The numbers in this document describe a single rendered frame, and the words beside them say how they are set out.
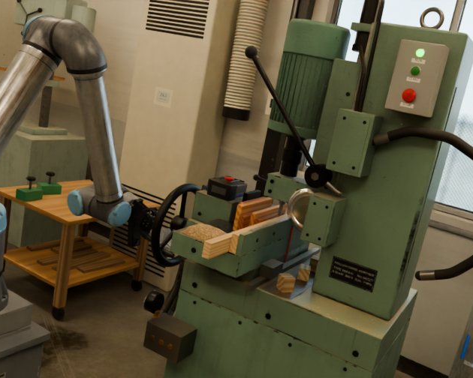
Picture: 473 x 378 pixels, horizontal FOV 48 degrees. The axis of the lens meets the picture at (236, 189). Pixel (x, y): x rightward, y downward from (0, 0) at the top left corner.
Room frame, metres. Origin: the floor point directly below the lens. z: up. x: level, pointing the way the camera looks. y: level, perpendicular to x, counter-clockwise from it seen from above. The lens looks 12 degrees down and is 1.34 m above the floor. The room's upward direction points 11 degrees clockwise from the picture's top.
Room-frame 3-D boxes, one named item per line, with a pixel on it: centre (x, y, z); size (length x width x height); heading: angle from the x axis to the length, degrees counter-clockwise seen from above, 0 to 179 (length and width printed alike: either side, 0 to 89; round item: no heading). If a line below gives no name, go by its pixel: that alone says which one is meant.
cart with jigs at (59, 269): (2.76, 0.81, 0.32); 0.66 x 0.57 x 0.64; 150
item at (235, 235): (1.54, -0.16, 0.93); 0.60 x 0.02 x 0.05; 152
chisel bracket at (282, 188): (1.54, -0.16, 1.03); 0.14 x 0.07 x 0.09; 62
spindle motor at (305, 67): (1.55, -0.14, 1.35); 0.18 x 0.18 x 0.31
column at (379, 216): (1.42, -0.40, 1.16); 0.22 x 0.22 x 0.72; 62
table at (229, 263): (1.60, -0.04, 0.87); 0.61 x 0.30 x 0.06; 152
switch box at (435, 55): (1.28, -0.36, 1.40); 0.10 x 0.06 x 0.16; 62
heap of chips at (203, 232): (1.37, 0.05, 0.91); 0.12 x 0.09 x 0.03; 62
